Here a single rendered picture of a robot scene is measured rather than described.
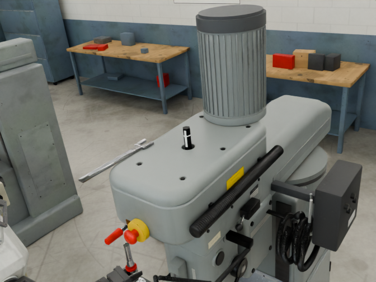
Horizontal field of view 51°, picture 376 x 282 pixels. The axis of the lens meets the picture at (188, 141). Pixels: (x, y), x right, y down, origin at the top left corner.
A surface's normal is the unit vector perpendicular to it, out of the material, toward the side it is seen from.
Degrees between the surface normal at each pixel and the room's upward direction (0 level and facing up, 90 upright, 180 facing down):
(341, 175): 0
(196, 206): 90
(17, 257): 34
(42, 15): 90
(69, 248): 0
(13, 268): 76
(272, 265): 90
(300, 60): 90
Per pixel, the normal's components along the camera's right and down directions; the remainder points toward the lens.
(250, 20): 0.46, 0.37
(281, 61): -0.63, 0.41
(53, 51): 0.80, 0.21
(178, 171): -0.10, -0.88
